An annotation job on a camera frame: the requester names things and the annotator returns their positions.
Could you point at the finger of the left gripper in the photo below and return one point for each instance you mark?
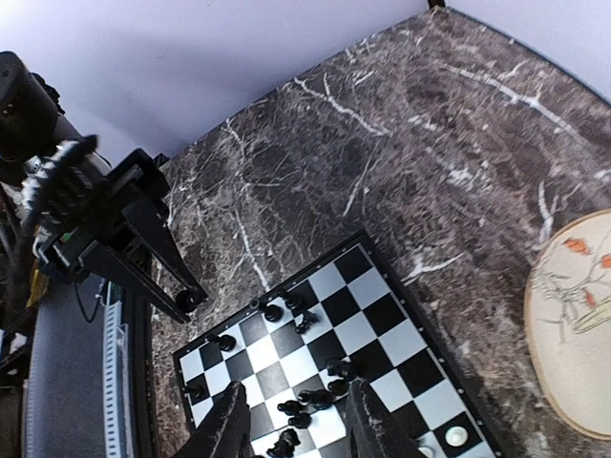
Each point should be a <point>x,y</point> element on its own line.
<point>160,241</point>
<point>117,268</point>

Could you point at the black and grey chessboard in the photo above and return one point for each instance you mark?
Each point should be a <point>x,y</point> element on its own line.
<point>357,320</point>

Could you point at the fallen black knight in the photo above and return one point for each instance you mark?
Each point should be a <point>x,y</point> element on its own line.
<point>285,446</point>

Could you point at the black front rail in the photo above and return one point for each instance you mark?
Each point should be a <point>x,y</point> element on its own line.
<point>141,375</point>

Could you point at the white slotted cable duct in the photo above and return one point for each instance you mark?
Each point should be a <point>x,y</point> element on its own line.
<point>116,416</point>

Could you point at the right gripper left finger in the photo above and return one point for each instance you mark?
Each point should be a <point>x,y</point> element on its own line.
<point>225,430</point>

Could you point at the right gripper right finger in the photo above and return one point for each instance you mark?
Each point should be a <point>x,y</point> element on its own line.
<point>371,430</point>

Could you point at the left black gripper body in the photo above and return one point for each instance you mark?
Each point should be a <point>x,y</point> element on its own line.
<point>101,229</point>

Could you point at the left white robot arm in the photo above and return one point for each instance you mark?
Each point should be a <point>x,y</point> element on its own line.
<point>38,146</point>

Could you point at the black chess piece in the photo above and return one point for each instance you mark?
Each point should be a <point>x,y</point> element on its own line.
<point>293,301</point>

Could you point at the ceramic bird plate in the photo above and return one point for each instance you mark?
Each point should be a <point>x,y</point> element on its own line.
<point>567,323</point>

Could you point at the left black frame post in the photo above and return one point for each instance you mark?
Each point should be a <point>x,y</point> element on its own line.
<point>436,4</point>

